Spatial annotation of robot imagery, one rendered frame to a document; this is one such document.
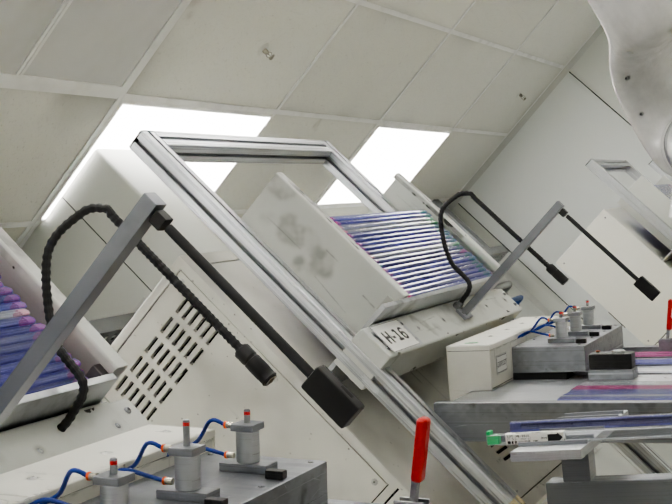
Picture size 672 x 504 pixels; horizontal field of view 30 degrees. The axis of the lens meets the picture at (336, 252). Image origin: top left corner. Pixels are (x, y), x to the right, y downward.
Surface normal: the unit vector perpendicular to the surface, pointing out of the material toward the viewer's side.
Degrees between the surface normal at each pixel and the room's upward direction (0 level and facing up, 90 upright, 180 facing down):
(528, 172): 90
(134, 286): 90
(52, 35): 180
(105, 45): 180
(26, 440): 90
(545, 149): 90
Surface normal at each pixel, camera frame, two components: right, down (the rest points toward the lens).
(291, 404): -0.40, 0.06
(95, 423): 0.60, -0.74
